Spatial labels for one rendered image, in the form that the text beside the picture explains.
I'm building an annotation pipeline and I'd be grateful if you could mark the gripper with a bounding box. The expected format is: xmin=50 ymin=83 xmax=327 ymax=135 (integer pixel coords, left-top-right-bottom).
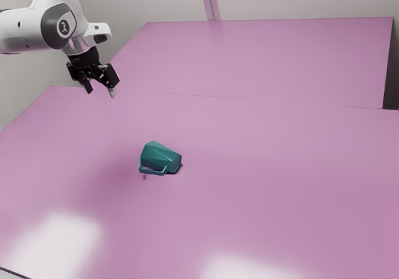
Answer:
xmin=65 ymin=48 xmax=121 ymax=99

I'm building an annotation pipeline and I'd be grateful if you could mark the teal faceted mug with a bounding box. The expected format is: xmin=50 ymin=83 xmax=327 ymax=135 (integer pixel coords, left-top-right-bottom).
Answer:
xmin=137 ymin=140 xmax=183 ymax=176

